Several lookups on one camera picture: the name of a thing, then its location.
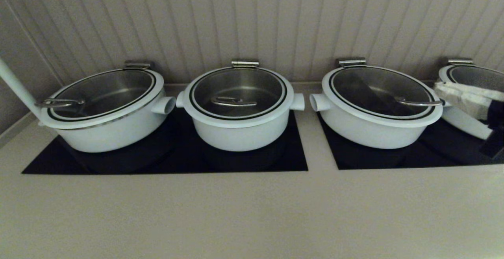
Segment white round pole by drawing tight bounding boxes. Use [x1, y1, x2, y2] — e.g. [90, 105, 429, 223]
[0, 56, 44, 120]

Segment white steel-lined pot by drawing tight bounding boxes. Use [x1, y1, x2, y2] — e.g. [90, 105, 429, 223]
[176, 60, 306, 152]
[433, 57, 504, 141]
[309, 57, 443, 150]
[39, 60, 177, 153]

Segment black glass induction cooktop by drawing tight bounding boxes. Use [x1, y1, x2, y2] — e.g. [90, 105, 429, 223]
[317, 113, 504, 170]
[22, 107, 308, 174]

